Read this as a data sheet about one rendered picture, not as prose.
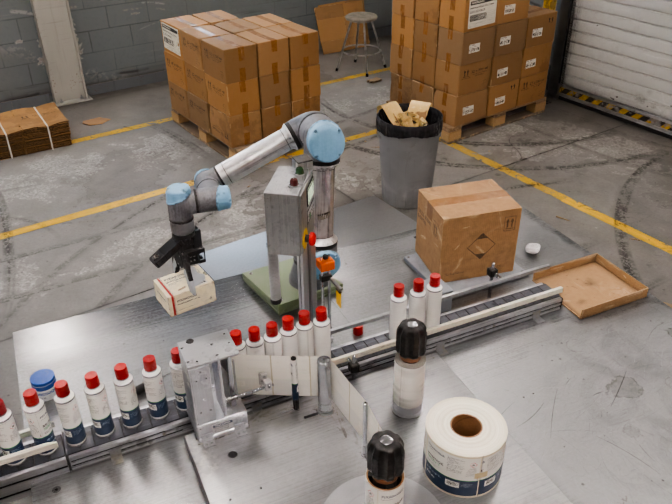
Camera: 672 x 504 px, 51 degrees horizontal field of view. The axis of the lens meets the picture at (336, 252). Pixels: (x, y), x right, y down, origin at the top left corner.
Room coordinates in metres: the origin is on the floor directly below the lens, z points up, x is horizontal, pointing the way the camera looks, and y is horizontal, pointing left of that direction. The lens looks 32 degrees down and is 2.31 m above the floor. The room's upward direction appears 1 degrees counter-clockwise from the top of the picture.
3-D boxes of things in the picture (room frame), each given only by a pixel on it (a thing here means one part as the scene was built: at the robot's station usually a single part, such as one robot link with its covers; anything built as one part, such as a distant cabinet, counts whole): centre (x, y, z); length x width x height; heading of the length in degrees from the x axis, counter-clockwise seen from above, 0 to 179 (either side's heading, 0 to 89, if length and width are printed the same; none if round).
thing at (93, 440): (1.67, -0.01, 0.86); 1.65 x 0.08 x 0.04; 115
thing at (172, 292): (1.88, 0.50, 0.99); 0.16 x 0.12 x 0.07; 124
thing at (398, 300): (1.75, -0.19, 0.98); 0.05 x 0.05 x 0.20
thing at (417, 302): (1.78, -0.25, 0.98); 0.05 x 0.05 x 0.20
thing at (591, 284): (2.08, -0.92, 0.85); 0.30 x 0.26 x 0.04; 115
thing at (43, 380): (1.57, 0.88, 0.86); 0.07 x 0.07 x 0.07
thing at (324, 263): (1.71, 0.02, 1.05); 0.10 x 0.04 x 0.33; 25
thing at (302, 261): (1.78, 0.09, 1.16); 0.04 x 0.04 x 0.67; 25
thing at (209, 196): (1.94, 0.39, 1.30); 0.11 x 0.11 x 0.08; 16
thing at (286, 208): (1.70, 0.12, 1.38); 0.17 x 0.10 x 0.19; 170
